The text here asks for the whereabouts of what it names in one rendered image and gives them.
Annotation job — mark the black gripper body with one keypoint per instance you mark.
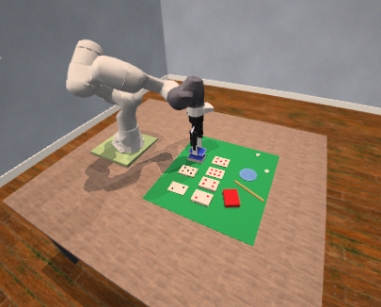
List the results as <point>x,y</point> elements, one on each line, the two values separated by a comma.
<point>196,121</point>

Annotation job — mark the red card stack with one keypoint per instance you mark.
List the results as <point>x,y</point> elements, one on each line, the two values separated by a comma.
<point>231,198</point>

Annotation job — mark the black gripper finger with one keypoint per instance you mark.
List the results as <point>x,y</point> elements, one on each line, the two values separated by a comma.
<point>193,140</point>
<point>200,133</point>

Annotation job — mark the green felt table cloth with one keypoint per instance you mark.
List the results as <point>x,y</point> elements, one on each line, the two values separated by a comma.
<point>241,223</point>

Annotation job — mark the cream playing card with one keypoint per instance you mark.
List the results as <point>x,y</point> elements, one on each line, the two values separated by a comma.
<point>177,188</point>
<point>221,161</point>
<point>188,170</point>
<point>215,173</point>
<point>203,197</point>
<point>208,183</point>

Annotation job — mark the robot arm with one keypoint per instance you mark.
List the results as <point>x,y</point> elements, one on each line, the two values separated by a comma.
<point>89,67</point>

